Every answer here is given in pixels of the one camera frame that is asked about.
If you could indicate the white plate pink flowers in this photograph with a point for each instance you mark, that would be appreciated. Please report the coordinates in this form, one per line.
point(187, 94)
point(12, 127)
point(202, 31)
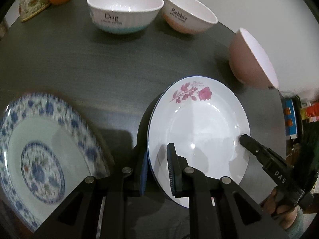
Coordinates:
point(204, 120)

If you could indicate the right hand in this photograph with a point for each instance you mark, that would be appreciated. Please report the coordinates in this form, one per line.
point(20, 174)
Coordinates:
point(286, 214)

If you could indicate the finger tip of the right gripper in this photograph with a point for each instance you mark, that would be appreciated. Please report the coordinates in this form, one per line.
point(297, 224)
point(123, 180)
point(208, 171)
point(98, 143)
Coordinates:
point(254, 147)

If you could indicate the blue box on floor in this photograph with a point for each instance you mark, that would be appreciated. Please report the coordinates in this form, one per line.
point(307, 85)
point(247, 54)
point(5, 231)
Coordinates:
point(290, 119)

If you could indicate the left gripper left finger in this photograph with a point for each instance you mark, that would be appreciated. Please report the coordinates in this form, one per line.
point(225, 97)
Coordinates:
point(141, 169)

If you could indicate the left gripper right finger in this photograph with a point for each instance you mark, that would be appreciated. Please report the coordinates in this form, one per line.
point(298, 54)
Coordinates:
point(176, 166)

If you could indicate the blue floral plate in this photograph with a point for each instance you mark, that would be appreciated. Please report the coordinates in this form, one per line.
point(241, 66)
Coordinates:
point(47, 149)

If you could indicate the red pink bags clutter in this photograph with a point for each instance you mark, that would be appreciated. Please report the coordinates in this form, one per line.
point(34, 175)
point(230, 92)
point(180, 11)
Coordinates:
point(310, 111)

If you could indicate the white bowl Dog blue base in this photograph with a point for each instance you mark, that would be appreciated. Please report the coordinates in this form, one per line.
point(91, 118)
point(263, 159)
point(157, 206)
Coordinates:
point(123, 16)

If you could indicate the pink bowl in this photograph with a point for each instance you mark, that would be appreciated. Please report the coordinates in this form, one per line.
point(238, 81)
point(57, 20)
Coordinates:
point(250, 63)

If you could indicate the white bowl Rabbit pink base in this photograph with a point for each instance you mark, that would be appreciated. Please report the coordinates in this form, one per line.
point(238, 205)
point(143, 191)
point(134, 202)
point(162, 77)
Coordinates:
point(188, 16)

